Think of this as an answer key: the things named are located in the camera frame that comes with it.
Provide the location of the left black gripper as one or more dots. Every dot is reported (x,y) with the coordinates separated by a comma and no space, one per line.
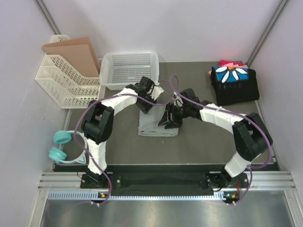
(144,109)

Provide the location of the grey t shirt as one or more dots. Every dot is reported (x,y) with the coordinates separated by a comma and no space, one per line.
(148,124)

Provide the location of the brown cardboard folder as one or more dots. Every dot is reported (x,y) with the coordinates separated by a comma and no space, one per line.
(78,52)

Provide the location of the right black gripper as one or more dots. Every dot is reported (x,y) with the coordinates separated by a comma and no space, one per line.
(167,118)

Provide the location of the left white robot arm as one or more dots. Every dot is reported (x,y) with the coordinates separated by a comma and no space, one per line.
(97,123)

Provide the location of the white perforated plastic basket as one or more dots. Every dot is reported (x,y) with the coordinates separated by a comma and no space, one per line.
(119,69)

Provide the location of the cream perforated file organizer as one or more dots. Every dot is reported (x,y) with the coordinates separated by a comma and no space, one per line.
(64,84)

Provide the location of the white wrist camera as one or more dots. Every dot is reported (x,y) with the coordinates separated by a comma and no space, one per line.
(156,91)
(176,100)

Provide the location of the black folded flower t shirt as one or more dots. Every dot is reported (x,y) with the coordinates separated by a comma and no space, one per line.
(234,85)

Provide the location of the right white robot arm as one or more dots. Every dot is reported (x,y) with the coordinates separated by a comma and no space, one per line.
(250,135)

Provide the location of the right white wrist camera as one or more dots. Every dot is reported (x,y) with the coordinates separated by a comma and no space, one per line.
(176,100)

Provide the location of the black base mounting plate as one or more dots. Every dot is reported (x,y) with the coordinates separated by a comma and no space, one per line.
(160,180)

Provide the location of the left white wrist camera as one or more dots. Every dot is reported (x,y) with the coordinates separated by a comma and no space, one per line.
(156,91)

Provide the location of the pink folded t shirt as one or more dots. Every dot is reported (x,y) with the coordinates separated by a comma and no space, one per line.
(235,64)

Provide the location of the grey slotted cable duct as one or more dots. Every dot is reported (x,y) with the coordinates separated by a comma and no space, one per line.
(100,196)

